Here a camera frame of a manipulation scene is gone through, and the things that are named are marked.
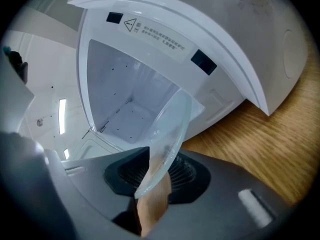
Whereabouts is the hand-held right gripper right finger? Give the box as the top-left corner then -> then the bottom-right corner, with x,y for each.
149,149 -> 295,240

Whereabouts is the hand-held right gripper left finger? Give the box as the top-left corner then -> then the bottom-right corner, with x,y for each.
44,146 -> 151,236

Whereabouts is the round glass turntable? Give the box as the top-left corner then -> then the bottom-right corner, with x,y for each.
134,88 -> 193,200

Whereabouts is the white microwave oven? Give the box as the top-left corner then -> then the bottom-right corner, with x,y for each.
60,0 -> 310,165

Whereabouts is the black head-mounted camera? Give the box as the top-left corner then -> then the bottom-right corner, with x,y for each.
8,50 -> 29,84

